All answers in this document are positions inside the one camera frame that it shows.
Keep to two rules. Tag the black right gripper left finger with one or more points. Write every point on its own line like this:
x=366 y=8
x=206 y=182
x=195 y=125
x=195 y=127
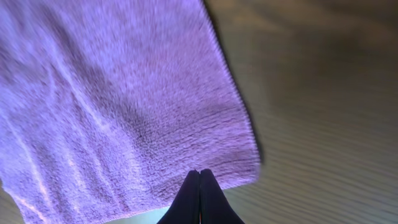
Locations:
x=185 y=208

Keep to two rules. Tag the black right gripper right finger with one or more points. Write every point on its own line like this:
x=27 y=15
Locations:
x=214 y=206

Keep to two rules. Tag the purple microfiber cloth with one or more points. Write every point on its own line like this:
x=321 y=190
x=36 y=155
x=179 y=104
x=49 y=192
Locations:
x=107 y=105

